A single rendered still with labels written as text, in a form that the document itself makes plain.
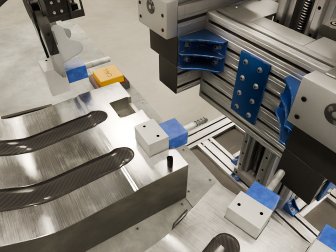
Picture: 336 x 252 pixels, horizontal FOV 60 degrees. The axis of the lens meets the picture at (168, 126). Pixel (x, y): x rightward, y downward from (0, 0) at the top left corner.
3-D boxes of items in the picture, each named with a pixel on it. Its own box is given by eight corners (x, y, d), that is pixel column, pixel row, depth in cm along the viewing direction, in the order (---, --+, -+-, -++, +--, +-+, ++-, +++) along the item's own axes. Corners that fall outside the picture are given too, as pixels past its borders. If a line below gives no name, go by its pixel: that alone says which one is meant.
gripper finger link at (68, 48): (93, 72, 53) (76, 19, 48) (61, 82, 51) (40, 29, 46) (88, 68, 55) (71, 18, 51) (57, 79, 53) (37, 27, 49)
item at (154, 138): (197, 122, 56) (199, 99, 52) (214, 138, 52) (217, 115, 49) (136, 148, 51) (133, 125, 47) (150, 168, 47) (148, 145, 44)
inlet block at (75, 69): (107, 65, 63) (102, 42, 60) (116, 75, 60) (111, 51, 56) (46, 85, 58) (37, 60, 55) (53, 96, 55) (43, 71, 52)
